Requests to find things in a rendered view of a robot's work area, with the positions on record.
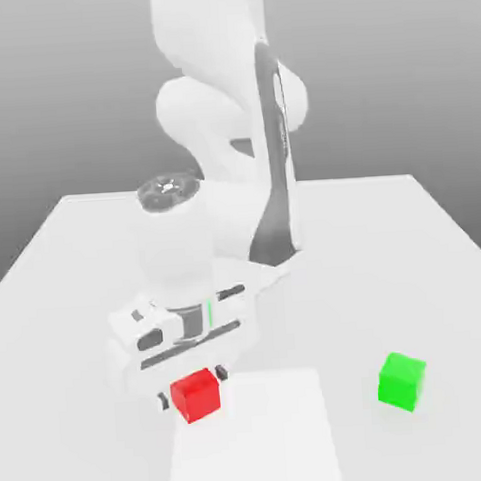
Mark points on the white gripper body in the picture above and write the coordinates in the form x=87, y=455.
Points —
x=215, y=346

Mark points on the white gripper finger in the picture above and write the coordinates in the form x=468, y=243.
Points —
x=222, y=372
x=163, y=401

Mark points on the small red cube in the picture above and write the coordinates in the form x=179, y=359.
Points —
x=196, y=397

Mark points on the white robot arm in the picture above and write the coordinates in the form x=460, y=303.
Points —
x=224, y=105

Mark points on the small green cube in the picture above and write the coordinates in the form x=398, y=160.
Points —
x=401, y=383

